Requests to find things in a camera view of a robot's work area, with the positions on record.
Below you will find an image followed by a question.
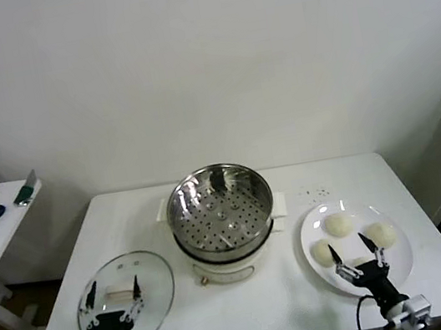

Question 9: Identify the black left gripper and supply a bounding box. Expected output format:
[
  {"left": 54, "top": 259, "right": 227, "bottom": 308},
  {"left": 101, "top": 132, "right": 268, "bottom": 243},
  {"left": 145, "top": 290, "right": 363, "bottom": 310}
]
[{"left": 74, "top": 273, "right": 150, "bottom": 330}]

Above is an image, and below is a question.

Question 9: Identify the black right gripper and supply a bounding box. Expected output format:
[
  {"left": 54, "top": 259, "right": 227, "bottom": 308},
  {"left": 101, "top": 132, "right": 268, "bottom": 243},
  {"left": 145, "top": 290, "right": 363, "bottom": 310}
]
[{"left": 325, "top": 226, "right": 412, "bottom": 322}]

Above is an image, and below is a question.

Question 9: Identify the white steamed baozi bun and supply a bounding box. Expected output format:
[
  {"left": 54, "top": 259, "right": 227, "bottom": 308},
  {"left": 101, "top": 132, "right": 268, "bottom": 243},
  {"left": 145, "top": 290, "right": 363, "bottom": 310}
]
[
  {"left": 322, "top": 211, "right": 355, "bottom": 241},
  {"left": 348, "top": 254, "right": 373, "bottom": 270},
  {"left": 309, "top": 236, "right": 344, "bottom": 271},
  {"left": 363, "top": 219, "right": 400, "bottom": 254}
]

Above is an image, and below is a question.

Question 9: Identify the round glass pot lid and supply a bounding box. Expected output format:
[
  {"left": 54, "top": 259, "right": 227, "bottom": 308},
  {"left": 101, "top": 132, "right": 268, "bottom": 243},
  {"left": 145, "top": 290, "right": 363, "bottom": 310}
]
[{"left": 67, "top": 245, "right": 185, "bottom": 330}]

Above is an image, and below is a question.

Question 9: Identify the perforated steel steamer basket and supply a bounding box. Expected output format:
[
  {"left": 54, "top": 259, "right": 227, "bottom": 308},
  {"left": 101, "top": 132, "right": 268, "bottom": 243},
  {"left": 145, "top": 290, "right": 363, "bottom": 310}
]
[{"left": 160, "top": 155, "right": 283, "bottom": 267}]

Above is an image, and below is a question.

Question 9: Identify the white round plate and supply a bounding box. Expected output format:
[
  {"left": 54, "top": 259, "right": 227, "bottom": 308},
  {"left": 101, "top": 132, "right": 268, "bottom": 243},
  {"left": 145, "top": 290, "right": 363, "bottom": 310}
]
[{"left": 293, "top": 188, "right": 420, "bottom": 308}]

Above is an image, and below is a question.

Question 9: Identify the dark crumb scatter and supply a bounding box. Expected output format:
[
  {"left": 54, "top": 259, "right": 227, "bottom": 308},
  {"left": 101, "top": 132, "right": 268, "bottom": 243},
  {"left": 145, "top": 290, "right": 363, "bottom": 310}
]
[{"left": 297, "top": 183, "right": 332, "bottom": 206}]

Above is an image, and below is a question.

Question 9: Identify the white side desk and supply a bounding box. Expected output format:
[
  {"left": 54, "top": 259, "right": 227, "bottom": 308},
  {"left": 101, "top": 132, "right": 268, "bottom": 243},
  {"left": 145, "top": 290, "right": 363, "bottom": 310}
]
[{"left": 0, "top": 174, "right": 68, "bottom": 330}]

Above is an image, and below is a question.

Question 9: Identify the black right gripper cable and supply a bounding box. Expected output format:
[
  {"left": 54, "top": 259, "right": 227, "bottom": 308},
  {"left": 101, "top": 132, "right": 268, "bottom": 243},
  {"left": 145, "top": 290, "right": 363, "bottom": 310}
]
[{"left": 353, "top": 293, "right": 381, "bottom": 330}]

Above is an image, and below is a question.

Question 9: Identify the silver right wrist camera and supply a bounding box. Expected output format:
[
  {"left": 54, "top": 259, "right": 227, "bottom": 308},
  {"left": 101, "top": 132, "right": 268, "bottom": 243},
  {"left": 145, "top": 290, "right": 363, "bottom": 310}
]
[{"left": 399, "top": 292, "right": 436, "bottom": 330}]

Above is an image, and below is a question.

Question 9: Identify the green handled scraper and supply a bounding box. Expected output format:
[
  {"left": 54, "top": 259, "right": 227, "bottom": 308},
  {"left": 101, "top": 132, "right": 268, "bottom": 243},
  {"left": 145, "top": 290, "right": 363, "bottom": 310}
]
[{"left": 8, "top": 168, "right": 44, "bottom": 208}]

